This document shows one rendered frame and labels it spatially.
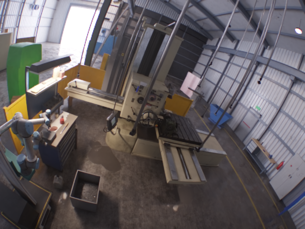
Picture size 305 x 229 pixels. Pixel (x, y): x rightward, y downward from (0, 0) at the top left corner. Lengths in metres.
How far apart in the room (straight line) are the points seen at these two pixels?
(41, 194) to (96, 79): 4.18
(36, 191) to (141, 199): 2.03
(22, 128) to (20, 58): 3.37
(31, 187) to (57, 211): 0.61
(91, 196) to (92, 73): 4.12
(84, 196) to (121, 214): 0.77
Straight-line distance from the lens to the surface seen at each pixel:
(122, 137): 3.21
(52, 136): 2.25
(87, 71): 5.25
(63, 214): 2.69
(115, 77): 3.19
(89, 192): 2.47
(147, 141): 3.30
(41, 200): 2.49
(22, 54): 4.51
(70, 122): 2.61
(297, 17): 8.02
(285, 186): 7.69
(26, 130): 1.25
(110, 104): 3.03
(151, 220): 2.87
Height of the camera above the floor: 2.58
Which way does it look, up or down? 27 degrees down
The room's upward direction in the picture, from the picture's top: 24 degrees clockwise
